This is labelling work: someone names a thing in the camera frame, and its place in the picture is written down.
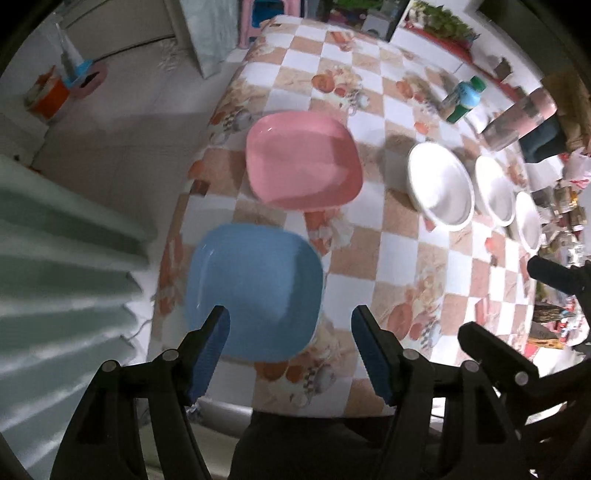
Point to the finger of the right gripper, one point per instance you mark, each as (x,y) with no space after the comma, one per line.
(505,367)
(574,281)

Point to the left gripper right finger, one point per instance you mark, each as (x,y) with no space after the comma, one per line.
(389,369)

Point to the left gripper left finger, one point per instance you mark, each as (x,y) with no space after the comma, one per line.
(193,362)

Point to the white foam bowl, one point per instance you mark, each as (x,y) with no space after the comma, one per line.
(494,194)
(526,227)
(439,186)

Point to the blue square plate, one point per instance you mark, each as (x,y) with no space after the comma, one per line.
(268,279)

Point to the dark teal cloth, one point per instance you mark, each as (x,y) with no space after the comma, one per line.
(545,141)

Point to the steel cup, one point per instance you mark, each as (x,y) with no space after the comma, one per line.
(519,120)

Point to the green plastic bottle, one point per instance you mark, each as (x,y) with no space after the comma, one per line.
(462,99)

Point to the checkered floral tablecloth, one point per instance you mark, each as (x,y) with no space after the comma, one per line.
(420,281)

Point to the red bucket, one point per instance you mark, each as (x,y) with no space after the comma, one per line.
(47,96)

